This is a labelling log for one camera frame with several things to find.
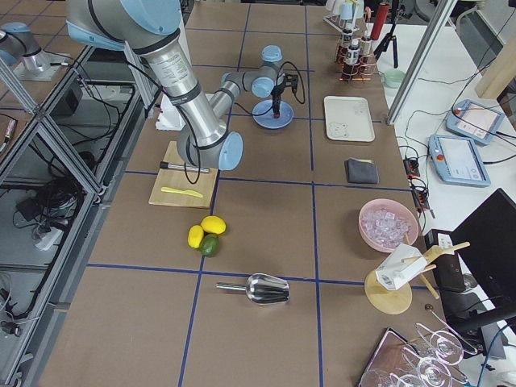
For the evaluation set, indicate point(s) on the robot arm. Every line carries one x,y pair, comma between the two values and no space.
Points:
152,30

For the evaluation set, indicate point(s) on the black mini tripod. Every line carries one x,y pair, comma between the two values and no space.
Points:
390,38

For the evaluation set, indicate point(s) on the metal ice scoop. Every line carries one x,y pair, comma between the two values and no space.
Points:
261,289

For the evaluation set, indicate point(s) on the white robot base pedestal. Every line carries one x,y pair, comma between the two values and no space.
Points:
169,118

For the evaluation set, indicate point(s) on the aluminium frame post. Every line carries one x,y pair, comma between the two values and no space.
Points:
435,26

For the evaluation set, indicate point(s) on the black monitor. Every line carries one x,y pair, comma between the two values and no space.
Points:
490,257

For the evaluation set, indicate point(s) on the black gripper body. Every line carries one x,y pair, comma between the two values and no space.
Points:
276,93

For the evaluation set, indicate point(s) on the red cylinder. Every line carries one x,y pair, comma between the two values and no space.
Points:
379,21

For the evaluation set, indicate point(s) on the cream bear tray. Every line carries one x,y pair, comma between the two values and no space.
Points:
348,119

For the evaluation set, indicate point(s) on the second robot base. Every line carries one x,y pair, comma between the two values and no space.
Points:
19,47

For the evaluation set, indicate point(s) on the grey folded cloth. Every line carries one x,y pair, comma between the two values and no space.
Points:
361,171

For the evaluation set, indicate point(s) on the blue plastic plate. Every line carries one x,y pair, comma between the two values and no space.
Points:
262,113

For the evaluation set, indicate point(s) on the wooden cutting board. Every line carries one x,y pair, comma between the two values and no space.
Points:
176,179

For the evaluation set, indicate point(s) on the green bowl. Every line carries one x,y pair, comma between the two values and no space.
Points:
393,78

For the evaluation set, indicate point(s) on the pink bowl of ice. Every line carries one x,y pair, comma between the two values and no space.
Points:
384,224

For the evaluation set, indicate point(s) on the blue teach pendant far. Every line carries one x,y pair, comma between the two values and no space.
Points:
475,121

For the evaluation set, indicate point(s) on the whole lemon upper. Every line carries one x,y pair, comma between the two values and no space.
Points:
213,224

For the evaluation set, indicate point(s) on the wooden stand with round base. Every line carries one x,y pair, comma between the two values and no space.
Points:
398,301

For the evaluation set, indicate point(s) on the steel muddler stick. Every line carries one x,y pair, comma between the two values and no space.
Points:
183,167

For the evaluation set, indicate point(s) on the blue teach pendant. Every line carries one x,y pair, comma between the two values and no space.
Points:
475,121
457,161

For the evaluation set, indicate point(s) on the copper wire bottle rack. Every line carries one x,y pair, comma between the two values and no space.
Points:
355,57

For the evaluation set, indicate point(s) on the yellow plastic knife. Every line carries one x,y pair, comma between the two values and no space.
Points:
187,192

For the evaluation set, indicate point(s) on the blue teach pendant near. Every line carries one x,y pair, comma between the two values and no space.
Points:
457,161

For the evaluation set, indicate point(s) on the whole lemon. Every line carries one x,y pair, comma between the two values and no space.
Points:
195,236
213,224

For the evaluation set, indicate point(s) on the green lime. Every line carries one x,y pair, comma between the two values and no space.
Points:
209,245

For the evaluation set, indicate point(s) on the white wire cup rack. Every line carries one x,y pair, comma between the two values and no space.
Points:
344,14

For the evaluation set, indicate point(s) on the white carton on stand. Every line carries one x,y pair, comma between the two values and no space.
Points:
400,267

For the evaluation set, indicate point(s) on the clear glass cups tray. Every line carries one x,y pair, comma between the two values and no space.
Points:
431,359

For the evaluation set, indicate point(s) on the whole lemon lower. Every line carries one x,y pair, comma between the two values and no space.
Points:
195,236

